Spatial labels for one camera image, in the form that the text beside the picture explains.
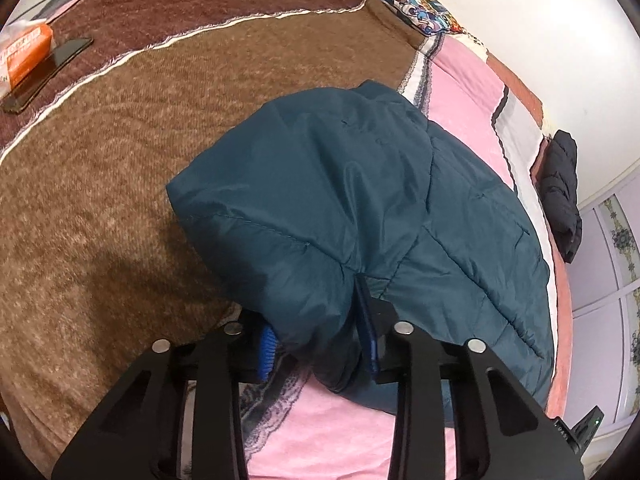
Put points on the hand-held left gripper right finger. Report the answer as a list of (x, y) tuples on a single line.
[(374, 357)]

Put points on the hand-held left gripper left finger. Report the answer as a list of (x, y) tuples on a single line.
[(266, 355)]

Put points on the teal quilted puffer jacket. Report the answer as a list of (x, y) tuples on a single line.
[(350, 210)]

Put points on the white ornamented wardrobe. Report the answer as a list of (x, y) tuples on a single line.
[(607, 310)]

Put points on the striped brown pink blanket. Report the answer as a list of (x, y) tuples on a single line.
[(115, 200)]

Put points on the black puffer jacket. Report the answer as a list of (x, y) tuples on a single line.
[(562, 195)]

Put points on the colourful printed pillow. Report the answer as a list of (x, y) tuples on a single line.
[(417, 7)]

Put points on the black smartphone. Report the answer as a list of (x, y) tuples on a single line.
[(45, 75)]

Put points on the orange tissue pack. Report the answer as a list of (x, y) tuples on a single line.
[(22, 55)]

